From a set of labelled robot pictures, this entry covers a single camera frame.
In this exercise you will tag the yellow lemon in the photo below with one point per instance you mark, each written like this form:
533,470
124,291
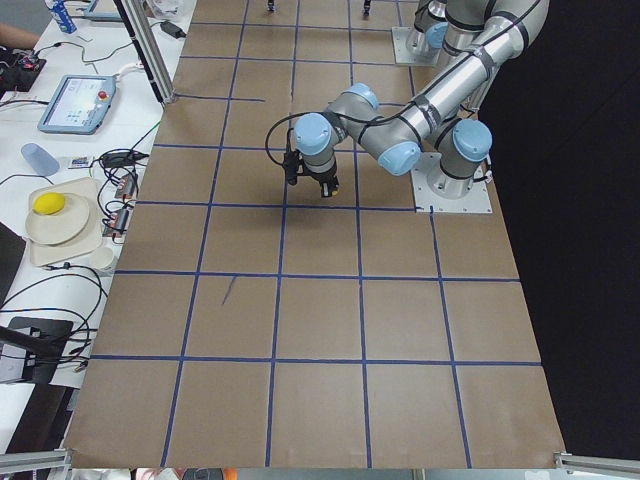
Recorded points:
49,203

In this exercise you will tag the blue plastic cup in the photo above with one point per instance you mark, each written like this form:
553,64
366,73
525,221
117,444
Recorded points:
40,160

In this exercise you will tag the beige plate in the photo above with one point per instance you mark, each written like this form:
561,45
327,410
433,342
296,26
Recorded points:
62,226

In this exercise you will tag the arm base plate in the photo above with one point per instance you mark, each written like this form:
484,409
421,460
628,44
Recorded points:
414,48
435,192

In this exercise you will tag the milk carton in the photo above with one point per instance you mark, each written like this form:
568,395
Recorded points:
61,16

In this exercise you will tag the beige tray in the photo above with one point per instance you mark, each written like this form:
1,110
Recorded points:
88,240

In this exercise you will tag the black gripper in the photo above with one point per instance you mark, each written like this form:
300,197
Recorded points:
323,178

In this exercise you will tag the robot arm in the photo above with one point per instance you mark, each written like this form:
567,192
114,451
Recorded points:
473,39

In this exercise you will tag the white paper cup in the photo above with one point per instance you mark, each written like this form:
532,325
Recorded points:
103,260

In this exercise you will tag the black power adapter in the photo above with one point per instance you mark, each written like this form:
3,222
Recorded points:
172,29

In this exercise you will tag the teach pendant tablet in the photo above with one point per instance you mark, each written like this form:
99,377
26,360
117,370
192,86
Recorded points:
79,105

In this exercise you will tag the aluminium frame post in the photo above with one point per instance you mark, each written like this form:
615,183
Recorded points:
139,30

